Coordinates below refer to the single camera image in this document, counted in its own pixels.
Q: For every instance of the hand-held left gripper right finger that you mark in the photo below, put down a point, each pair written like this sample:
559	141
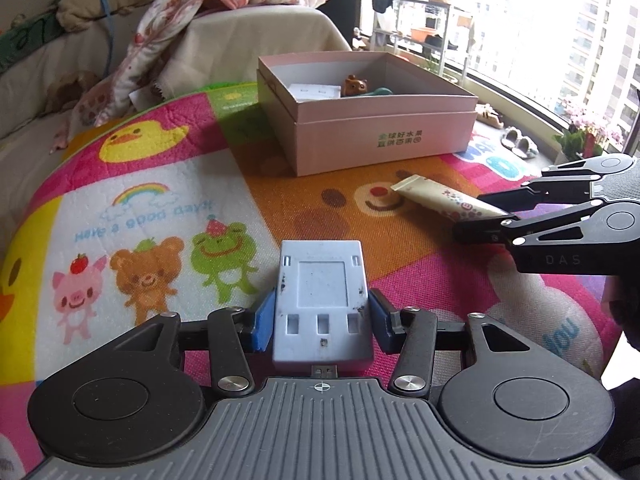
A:
380	325

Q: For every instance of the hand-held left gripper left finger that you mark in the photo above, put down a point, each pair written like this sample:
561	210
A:
262	325

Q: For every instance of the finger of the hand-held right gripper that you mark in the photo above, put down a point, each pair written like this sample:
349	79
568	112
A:
505	202
480	232

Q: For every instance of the cream hand cream tube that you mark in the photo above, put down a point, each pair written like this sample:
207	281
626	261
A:
440	197

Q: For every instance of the white plug-in charger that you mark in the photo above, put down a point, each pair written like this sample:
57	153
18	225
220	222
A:
320	285

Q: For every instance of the pink cardboard box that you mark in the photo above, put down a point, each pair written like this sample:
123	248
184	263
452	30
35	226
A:
350	135

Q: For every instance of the brown animal figurine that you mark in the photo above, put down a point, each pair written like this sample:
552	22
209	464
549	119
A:
356	85

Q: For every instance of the beige slipper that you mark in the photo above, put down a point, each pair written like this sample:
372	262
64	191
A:
510	139
527	149

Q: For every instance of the wooden toy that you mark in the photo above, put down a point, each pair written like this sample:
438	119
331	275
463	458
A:
490	116

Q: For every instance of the pink flowering pot plant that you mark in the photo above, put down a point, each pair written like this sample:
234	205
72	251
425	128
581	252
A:
590	125

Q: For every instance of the colourful cartoon play mat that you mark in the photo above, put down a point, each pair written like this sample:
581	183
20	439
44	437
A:
150	210

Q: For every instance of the balcony shelf rack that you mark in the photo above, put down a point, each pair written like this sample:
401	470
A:
450	10

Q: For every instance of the small white box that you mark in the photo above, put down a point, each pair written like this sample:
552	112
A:
315	91

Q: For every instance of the beige covered sofa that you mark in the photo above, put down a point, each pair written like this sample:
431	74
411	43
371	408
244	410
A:
240	45

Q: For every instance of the floral pink blanket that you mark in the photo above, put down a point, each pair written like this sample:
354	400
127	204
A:
165	25

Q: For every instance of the green cushion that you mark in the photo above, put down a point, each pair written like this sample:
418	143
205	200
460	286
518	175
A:
25	40

